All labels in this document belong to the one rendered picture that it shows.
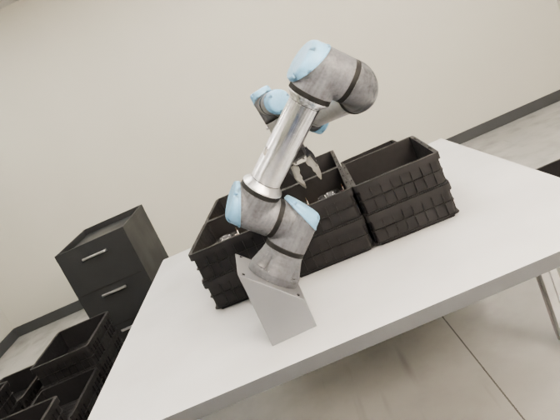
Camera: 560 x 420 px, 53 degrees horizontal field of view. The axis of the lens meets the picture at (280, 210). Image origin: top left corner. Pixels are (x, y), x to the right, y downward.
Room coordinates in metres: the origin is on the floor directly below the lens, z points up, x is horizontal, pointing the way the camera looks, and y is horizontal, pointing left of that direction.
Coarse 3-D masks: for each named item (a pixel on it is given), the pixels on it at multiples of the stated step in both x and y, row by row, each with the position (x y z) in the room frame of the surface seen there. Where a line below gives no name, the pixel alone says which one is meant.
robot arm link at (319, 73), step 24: (312, 48) 1.38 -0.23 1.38; (288, 72) 1.43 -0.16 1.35; (312, 72) 1.37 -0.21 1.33; (336, 72) 1.37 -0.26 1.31; (312, 96) 1.38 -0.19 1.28; (336, 96) 1.40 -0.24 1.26; (288, 120) 1.42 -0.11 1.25; (312, 120) 1.43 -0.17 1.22; (288, 144) 1.43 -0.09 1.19; (264, 168) 1.45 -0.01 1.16; (288, 168) 1.47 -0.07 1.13; (240, 192) 1.47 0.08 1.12; (264, 192) 1.45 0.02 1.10; (240, 216) 1.46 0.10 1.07; (264, 216) 1.47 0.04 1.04
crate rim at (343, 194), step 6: (336, 168) 2.15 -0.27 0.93; (324, 174) 2.16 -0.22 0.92; (342, 174) 2.00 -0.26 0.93; (306, 180) 2.17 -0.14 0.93; (294, 186) 2.17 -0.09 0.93; (348, 186) 1.80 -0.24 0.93; (342, 192) 1.77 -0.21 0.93; (348, 192) 1.77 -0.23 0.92; (324, 198) 1.79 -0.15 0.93; (330, 198) 1.78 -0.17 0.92; (336, 198) 1.77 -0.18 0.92; (342, 198) 1.77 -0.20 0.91; (312, 204) 1.78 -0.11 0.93; (318, 204) 1.78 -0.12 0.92; (324, 204) 1.78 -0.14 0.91
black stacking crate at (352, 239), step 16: (352, 224) 1.77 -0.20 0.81; (320, 240) 1.79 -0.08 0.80; (336, 240) 1.79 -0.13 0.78; (352, 240) 1.78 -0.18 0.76; (368, 240) 1.78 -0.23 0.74; (304, 256) 1.81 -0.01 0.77; (320, 256) 1.80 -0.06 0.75; (336, 256) 1.79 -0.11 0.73; (352, 256) 1.80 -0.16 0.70; (304, 272) 1.81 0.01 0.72
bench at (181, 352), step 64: (512, 192) 1.73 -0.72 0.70; (384, 256) 1.69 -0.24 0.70; (448, 256) 1.49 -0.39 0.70; (512, 256) 1.33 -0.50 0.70; (192, 320) 1.88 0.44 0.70; (256, 320) 1.64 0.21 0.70; (320, 320) 1.45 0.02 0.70; (384, 320) 1.30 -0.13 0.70; (128, 384) 1.59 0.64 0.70; (192, 384) 1.41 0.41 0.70; (256, 384) 1.29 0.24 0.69
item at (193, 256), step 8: (224, 216) 2.21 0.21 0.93; (200, 232) 2.09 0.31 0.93; (248, 232) 1.81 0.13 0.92; (224, 240) 1.83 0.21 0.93; (232, 240) 1.82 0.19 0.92; (240, 240) 1.82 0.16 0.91; (192, 248) 1.92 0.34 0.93; (208, 248) 1.83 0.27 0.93; (216, 248) 1.83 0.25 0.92; (192, 256) 1.84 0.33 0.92; (200, 256) 1.83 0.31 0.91
